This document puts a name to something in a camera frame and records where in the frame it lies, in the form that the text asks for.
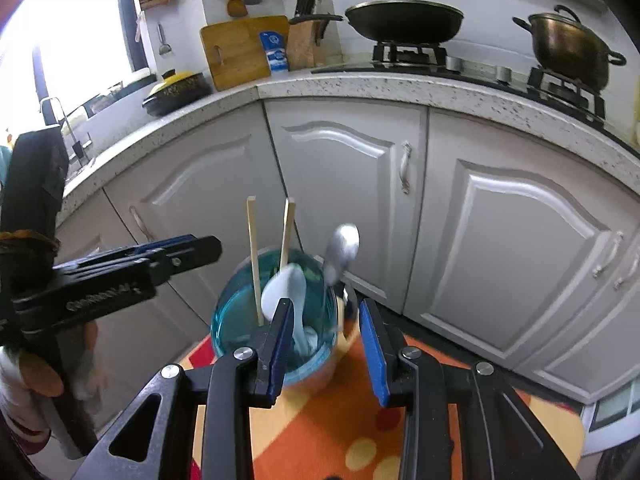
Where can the blue white packet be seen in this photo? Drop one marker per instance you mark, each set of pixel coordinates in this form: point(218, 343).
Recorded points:
point(276, 55)

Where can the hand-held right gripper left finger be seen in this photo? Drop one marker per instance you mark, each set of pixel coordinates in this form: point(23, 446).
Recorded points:
point(280, 360)

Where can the orange yellow printed blanket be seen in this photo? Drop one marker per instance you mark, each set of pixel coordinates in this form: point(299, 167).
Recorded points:
point(350, 425)

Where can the wooden cutting board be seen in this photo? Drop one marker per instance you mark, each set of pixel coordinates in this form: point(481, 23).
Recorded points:
point(235, 55)

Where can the speckled kitchen countertop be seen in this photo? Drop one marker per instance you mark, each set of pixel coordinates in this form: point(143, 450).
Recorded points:
point(350, 87)

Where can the black wok with lid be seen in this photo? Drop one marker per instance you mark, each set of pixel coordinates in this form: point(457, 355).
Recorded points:
point(405, 20)

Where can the blue plastic cup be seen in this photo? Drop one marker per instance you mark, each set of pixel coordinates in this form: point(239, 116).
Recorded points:
point(230, 330)

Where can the metal sink faucet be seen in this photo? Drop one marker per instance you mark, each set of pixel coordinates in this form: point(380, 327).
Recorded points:
point(62, 120)

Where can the person's left hand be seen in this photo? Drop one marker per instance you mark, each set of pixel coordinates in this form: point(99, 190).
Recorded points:
point(40, 377)

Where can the black casserole yellow lid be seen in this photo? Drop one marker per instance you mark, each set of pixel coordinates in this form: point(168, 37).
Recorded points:
point(175, 92)

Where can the white ceramic spoon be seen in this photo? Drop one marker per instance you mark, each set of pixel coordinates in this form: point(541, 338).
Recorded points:
point(285, 287)

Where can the black gas stove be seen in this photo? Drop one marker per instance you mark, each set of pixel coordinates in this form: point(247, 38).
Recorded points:
point(450, 72)

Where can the wooden knife block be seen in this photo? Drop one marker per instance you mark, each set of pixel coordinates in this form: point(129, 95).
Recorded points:
point(302, 45)

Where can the white arched cabinet door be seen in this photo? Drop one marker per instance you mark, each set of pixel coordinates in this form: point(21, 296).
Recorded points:
point(345, 210)
point(500, 270)
point(200, 190)

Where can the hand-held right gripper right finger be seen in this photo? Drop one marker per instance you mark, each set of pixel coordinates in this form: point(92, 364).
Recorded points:
point(372, 355)

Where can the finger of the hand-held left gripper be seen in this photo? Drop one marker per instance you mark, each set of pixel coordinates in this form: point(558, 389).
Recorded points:
point(190, 252)
point(90, 297)

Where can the brass cooking pot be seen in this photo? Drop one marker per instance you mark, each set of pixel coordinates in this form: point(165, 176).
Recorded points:
point(570, 45)

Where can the large metal spoon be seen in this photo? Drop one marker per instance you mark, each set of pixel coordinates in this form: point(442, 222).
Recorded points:
point(342, 250)

